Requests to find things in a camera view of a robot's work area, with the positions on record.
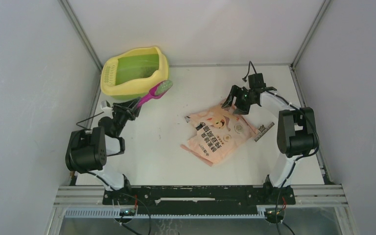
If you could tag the yellow green litter box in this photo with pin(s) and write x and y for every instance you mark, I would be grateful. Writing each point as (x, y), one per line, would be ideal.
(133, 73)

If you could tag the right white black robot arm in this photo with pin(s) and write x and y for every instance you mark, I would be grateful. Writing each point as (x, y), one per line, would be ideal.
(297, 137)

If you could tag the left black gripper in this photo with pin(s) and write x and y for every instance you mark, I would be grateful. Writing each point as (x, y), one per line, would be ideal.
(129, 108)

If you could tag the white bag sealing clip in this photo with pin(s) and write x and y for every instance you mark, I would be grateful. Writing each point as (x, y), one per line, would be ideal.
(262, 130)

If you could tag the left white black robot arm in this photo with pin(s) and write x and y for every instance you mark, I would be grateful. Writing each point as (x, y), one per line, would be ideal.
(88, 149)

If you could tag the white slotted cable duct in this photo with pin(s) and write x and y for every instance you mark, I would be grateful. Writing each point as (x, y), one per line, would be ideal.
(258, 213)

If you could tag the magenta plastic scoop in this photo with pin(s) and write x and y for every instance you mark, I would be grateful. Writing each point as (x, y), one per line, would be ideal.
(156, 92)

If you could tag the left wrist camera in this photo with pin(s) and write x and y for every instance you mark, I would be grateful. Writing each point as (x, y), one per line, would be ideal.
(105, 106)

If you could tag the pink cat litter bag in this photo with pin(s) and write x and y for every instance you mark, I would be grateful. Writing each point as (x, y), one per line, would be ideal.
(219, 133)

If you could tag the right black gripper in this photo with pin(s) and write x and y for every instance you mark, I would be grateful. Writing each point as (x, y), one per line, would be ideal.
(236, 91)

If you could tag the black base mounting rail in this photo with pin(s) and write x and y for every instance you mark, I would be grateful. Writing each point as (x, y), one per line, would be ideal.
(212, 199)

